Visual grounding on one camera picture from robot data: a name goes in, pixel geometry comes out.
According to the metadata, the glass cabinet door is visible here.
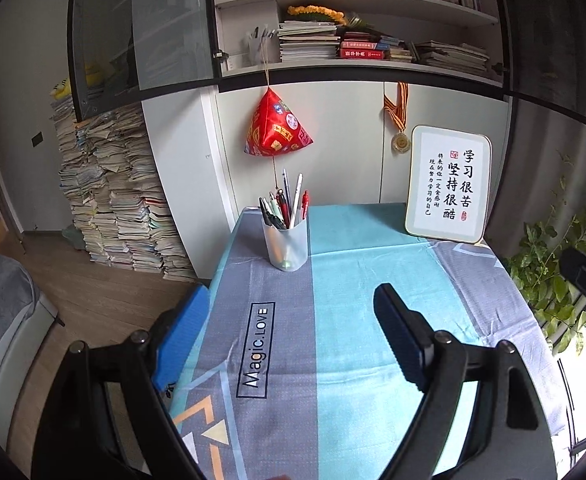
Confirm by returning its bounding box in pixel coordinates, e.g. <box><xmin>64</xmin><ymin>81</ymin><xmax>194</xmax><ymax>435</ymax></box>
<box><xmin>68</xmin><ymin>0</ymin><xmax>222</xmax><ymax>122</ymax></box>

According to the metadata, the stack of red books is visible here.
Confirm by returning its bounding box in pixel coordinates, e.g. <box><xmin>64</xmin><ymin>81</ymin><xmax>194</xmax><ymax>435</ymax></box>
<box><xmin>339</xmin><ymin>32</ymin><xmax>389</xmax><ymax>60</ymax></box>

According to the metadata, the translucent white pen cup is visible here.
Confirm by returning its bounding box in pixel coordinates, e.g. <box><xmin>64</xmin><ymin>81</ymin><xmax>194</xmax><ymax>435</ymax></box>
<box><xmin>262</xmin><ymin>219</ymin><xmax>309</xmax><ymax>272</ymax></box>

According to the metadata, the blue and grey printed tablecloth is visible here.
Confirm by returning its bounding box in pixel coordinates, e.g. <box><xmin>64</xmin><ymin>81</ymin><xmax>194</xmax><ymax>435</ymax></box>
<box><xmin>165</xmin><ymin>203</ymin><xmax>575</xmax><ymax>480</ymax></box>

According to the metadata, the teal bag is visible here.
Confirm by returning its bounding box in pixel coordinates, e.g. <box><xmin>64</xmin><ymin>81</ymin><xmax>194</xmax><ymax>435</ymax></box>
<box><xmin>61</xmin><ymin>223</ymin><xmax>86</xmax><ymax>251</ymax></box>

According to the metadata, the red pyramid hanging ornament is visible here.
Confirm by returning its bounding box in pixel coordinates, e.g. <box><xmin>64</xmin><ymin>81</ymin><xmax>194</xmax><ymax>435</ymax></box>
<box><xmin>243</xmin><ymin>40</ymin><xmax>317</xmax><ymax>189</ymax></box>

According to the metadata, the gold medal with striped ribbon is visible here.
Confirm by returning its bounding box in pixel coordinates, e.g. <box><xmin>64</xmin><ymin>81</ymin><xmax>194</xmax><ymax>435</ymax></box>
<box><xmin>383</xmin><ymin>81</ymin><xmax>410</xmax><ymax>154</ymax></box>

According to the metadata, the tall pile of worn books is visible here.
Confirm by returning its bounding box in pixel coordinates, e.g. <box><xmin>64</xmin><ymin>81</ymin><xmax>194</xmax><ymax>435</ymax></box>
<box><xmin>52</xmin><ymin>95</ymin><xmax>197</xmax><ymax>282</ymax></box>

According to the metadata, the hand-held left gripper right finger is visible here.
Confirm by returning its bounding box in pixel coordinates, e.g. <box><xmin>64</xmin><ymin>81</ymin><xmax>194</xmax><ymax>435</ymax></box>
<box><xmin>373</xmin><ymin>283</ymin><xmax>557</xmax><ymax>480</ymax></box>

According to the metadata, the yellow flower garland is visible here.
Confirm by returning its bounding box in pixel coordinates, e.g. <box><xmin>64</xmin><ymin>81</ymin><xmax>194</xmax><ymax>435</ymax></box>
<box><xmin>287</xmin><ymin>4</ymin><xmax>347</xmax><ymax>24</ymax></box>

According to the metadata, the grey bed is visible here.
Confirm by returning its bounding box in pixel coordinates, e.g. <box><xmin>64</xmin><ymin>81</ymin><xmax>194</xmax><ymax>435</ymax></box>
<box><xmin>0</xmin><ymin>236</ymin><xmax>66</xmax><ymax>402</ymax></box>

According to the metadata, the group of assorted pens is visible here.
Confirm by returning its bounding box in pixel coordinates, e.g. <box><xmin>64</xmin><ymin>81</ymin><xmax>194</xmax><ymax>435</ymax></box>
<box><xmin>258</xmin><ymin>168</ymin><xmax>310</xmax><ymax>231</ymax></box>

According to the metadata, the yellow plush toy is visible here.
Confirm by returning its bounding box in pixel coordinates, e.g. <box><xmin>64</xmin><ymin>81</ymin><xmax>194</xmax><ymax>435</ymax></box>
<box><xmin>50</xmin><ymin>62</ymin><xmax>105</xmax><ymax>101</ymax></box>

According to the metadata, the green potted plant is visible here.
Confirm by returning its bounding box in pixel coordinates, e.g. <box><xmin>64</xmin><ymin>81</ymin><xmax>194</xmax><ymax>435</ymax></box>
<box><xmin>504</xmin><ymin>160</ymin><xmax>586</xmax><ymax>357</ymax></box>

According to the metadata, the small stack of books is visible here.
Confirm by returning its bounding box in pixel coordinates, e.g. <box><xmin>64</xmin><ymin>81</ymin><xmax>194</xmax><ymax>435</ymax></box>
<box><xmin>385</xmin><ymin>37</ymin><xmax>417</xmax><ymax>64</ymax></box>

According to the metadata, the stack of magazines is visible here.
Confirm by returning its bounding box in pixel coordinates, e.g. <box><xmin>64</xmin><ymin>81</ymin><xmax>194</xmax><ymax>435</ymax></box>
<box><xmin>277</xmin><ymin>20</ymin><xmax>342</xmax><ymax>64</ymax></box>

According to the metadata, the framed calligraphy sign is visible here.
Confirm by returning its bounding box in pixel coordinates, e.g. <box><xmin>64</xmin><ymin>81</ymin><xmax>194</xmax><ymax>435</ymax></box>
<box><xmin>404</xmin><ymin>125</ymin><xmax>494</xmax><ymax>246</ymax></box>

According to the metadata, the wide stack of thin books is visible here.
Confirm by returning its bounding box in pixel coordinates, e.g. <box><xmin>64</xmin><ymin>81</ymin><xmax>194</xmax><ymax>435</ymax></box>
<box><xmin>415</xmin><ymin>41</ymin><xmax>490</xmax><ymax>79</ymax></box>

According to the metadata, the white shelf pen holder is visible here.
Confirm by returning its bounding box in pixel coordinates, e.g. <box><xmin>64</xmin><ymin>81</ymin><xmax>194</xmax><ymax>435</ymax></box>
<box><xmin>246</xmin><ymin>27</ymin><xmax>279</xmax><ymax>69</ymax></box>

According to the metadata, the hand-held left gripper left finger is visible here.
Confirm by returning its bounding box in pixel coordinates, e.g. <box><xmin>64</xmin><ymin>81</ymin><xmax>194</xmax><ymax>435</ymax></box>
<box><xmin>38</xmin><ymin>286</ymin><xmax>211</xmax><ymax>480</ymax></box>

